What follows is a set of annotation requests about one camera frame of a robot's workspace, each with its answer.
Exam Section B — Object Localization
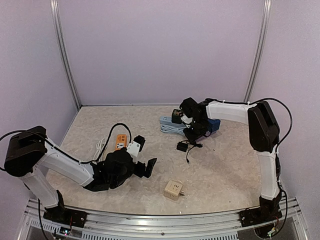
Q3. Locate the blue cube socket adapter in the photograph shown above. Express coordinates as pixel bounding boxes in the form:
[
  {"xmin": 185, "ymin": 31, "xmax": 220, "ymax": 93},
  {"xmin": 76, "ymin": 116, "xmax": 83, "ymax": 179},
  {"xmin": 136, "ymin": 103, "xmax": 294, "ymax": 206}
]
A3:
[{"xmin": 207, "ymin": 119, "xmax": 221, "ymax": 133}]

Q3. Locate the dark green cube socket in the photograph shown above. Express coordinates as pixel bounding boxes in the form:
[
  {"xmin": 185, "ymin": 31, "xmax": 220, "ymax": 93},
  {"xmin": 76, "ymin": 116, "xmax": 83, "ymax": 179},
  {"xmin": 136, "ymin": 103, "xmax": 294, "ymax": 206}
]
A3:
[{"xmin": 171, "ymin": 109, "xmax": 183, "ymax": 124}]

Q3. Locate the beige cube socket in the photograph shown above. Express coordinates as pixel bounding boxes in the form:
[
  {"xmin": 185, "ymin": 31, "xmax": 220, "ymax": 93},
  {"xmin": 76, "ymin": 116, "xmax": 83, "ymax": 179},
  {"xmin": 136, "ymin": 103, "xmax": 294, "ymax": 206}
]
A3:
[{"xmin": 163, "ymin": 180, "xmax": 185, "ymax": 201}]

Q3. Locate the light blue power strip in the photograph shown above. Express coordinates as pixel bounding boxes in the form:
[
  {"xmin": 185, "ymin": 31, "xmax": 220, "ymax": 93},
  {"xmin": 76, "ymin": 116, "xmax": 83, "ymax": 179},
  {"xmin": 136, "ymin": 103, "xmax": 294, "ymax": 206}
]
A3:
[{"xmin": 159, "ymin": 116, "xmax": 186, "ymax": 128}]

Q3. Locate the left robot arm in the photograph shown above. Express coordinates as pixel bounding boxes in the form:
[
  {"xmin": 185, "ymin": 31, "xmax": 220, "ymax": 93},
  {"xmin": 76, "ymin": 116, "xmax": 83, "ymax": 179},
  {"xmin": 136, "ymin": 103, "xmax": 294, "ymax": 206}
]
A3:
[{"xmin": 1, "ymin": 126, "xmax": 157, "ymax": 223}]

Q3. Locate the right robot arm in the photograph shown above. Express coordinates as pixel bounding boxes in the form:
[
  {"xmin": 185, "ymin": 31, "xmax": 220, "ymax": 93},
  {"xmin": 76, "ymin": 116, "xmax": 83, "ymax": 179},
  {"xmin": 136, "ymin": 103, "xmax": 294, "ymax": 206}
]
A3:
[{"xmin": 179, "ymin": 97, "xmax": 284, "ymax": 202}]

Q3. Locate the orange power strip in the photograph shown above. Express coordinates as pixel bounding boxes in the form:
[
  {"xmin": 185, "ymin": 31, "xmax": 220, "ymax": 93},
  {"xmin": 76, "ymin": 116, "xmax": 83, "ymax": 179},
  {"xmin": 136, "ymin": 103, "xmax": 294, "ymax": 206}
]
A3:
[{"xmin": 115, "ymin": 134, "xmax": 127, "ymax": 151}]

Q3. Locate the black power adapter with cable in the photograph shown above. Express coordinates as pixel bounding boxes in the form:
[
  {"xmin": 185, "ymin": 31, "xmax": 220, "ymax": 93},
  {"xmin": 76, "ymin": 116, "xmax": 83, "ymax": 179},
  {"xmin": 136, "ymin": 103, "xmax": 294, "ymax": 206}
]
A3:
[{"xmin": 176, "ymin": 140, "xmax": 203, "ymax": 164}]

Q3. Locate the aluminium front frame rail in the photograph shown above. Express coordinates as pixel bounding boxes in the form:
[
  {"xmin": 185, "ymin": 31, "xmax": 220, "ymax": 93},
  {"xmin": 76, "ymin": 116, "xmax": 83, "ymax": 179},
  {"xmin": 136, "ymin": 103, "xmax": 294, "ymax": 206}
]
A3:
[{"xmin": 17, "ymin": 198, "xmax": 308, "ymax": 240}]

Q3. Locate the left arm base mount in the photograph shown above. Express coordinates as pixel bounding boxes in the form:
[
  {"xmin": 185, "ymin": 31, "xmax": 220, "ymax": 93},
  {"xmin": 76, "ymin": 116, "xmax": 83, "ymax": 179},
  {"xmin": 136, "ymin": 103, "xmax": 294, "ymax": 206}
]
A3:
[{"xmin": 43, "ymin": 205, "xmax": 88, "ymax": 228}]

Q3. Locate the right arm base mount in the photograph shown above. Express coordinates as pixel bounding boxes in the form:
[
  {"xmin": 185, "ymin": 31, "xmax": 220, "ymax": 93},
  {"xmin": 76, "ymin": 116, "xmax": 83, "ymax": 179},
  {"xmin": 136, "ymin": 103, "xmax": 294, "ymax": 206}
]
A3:
[{"xmin": 238, "ymin": 194, "xmax": 283, "ymax": 227}]

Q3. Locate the right aluminium corner post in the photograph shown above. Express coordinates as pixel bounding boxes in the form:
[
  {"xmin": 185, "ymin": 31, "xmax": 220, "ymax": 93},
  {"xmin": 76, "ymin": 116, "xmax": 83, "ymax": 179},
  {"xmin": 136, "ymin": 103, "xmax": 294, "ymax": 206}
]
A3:
[{"xmin": 243, "ymin": 0, "xmax": 272, "ymax": 103}]

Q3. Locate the aluminium corner post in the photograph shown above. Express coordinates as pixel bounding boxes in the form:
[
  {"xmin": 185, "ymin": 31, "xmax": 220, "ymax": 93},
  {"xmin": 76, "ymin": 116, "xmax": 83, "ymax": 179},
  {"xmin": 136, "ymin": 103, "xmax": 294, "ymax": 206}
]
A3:
[
  {"xmin": 50, "ymin": 0, "xmax": 82, "ymax": 111},
  {"xmin": 243, "ymin": 0, "xmax": 272, "ymax": 103}
]

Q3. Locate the left aluminium corner post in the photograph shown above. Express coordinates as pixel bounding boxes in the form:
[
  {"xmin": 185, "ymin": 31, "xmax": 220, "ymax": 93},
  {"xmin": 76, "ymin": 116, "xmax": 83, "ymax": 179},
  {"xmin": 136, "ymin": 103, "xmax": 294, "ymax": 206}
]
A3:
[{"xmin": 50, "ymin": 0, "xmax": 82, "ymax": 111}]

